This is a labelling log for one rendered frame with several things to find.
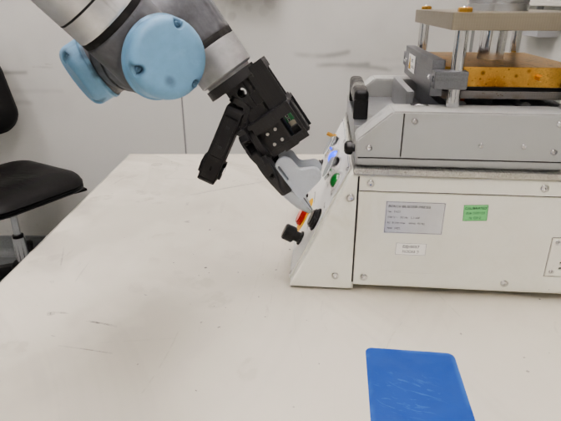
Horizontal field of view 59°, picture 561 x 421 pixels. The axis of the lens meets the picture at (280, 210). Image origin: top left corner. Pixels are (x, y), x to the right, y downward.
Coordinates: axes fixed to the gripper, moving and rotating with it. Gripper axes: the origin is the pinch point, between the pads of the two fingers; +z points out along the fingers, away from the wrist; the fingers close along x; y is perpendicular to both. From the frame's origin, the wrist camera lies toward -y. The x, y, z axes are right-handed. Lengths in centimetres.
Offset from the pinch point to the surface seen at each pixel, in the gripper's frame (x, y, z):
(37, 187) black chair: 99, -105, -28
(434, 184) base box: -4.9, 17.0, 4.8
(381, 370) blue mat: -20.7, 2.2, 14.3
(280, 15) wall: 146, 0, -27
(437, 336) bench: -13.9, 8.2, 18.4
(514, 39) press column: 23.8, 39.4, 1.6
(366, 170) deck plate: -5.4, 11.0, -1.3
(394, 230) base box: -5.0, 9.8, 7.7
